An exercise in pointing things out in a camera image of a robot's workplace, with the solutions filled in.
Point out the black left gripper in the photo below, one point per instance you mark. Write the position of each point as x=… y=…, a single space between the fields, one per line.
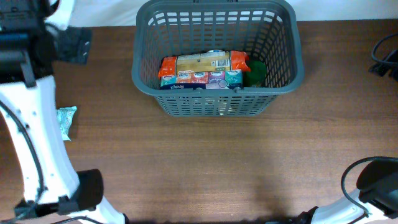
x=78 y=46

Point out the mint green snack pouch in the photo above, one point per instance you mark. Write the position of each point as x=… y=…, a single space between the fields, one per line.
x=65 y=119

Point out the green lid jar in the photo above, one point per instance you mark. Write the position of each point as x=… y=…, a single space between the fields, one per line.
x=256 y=76

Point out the orange biscuit packet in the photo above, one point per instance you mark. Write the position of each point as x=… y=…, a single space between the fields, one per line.
x=204 y=62

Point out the blue biscuit box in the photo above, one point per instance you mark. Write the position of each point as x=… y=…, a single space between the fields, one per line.
x=230 y=79

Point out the blue round tin can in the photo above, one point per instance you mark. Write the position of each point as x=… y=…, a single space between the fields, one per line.
x=215 y=50

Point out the beige brown snack bag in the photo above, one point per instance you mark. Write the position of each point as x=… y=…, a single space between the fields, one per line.
x=223 y=106

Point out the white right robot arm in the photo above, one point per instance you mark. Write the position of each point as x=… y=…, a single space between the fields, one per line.
x=373 y=199

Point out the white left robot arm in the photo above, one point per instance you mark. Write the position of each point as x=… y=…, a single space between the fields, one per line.
x=34 y=34

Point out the grey plastic basket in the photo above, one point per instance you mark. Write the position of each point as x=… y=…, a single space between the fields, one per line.
x=266 y=30

